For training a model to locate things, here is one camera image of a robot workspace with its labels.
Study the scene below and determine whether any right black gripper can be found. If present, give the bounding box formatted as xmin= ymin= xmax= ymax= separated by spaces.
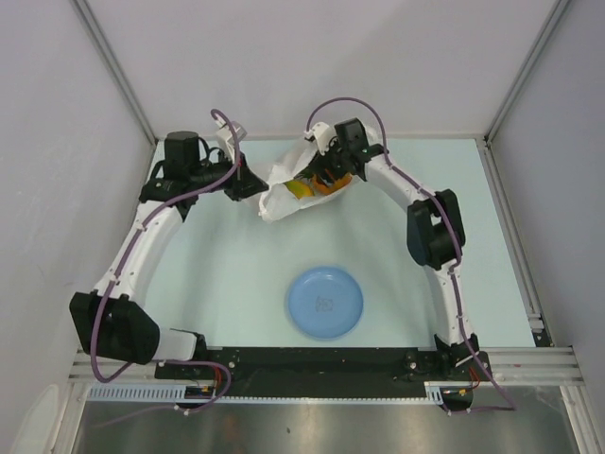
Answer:
xmin=307 ymin=133 xmax=350 ymax=189

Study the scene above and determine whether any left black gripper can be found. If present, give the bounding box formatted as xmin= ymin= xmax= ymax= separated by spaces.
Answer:
xmin=188 ymin=148 xmax=268 ymax=201

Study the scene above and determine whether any white plastic bag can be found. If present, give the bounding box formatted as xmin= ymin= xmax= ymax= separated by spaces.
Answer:
xmin=251 ymin=139 xmax=354 ymax=223

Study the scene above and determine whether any fake pineapple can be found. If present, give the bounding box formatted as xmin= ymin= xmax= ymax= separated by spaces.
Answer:
xmin=311 ymin=173 xmax=353 ymax=196

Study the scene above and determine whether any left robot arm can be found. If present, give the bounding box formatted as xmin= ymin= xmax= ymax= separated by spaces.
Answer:
xmin=69 ymin=125 xmax=268 ymax=378

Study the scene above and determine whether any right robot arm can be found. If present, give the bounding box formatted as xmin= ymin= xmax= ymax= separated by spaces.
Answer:
xmin=304 ymin=118 xmax=479 ymax=379

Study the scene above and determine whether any fake mango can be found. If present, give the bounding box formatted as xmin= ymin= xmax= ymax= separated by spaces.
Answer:
xmin=285 ymin=180 xmax=315 ymax=200

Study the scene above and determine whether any blue plastic plate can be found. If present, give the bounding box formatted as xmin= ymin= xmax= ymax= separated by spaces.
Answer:
xmin=285 ymin=266 xmax=364 ymax=341

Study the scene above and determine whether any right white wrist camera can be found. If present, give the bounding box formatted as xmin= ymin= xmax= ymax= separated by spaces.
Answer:
xmin=303 ymin=122 xmax=337 ymax=155

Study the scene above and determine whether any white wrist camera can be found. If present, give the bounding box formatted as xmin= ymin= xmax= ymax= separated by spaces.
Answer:
xmin=216 ymin=120 xmax=247 ymax=162
xmin=303 ymin=122 xmax=337 ymax=155

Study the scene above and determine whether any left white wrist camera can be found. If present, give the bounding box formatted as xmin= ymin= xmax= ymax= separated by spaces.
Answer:
xmin=216 ymin=120 xmax=247 ymax=162

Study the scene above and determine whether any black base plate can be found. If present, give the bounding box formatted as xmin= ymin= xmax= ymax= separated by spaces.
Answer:
xmin=154 ymin=346 xmax=493 ymax=409

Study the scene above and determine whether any white slotted cable duct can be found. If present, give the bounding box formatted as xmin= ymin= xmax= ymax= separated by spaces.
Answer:
xmin=88 ymin=384 xmax=443 ymax=405

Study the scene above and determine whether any aluminium frame rail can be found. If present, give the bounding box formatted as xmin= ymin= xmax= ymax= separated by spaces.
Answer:
xmin=68 ymin=347 xmax=584 ymax=386

